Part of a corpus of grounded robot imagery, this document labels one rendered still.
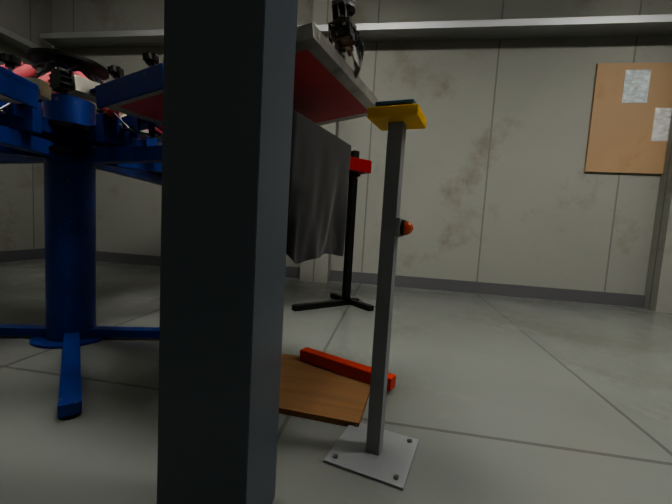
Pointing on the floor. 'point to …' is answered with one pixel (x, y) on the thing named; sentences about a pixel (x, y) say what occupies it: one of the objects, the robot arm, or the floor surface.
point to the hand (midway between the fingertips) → (349, 76)
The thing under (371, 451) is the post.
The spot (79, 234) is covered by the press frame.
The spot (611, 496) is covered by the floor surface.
